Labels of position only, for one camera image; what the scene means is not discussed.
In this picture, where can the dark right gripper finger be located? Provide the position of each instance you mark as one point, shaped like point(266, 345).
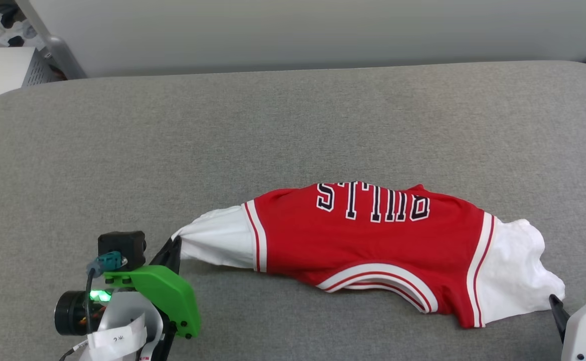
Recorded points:
point(560, 316)

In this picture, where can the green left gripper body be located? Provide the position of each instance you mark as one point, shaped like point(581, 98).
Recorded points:
point(167, 296)

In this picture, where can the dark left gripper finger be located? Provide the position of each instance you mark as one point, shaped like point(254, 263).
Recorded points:
point(168, 255)

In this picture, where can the red and white basketball jersey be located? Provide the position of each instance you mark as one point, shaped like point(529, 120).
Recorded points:
point(363, 240)

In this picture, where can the white paper label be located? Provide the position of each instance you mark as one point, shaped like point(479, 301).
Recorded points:
point(117, 337)

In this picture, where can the white metal case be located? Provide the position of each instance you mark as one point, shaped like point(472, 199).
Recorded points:
point(2, 70)

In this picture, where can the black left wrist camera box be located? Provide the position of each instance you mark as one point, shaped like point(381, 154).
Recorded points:
point(121, 248)

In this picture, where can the grey partition post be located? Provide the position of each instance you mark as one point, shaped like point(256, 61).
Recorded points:
point(62, 55)

